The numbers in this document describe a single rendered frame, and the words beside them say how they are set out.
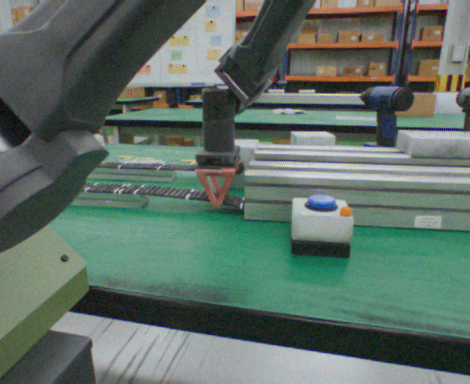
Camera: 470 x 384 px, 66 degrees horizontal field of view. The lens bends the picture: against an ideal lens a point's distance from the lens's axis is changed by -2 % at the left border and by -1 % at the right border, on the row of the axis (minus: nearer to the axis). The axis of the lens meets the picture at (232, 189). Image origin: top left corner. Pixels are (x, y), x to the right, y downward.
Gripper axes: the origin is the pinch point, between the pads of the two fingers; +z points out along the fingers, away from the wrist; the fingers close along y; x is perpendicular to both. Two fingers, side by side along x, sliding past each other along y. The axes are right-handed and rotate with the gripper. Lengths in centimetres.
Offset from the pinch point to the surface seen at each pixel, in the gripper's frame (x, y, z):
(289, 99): -14, 340, -1
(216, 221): -0.6, -6.2, 2.3
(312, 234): -16.0, -17.1, -1.1
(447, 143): -43.9, 13.3, -9.3
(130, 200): 17.0, -1.4, 1.0
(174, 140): 125, 371, 52
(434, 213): -36.1, -5.2, -0.8
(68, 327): 57, 29, 59
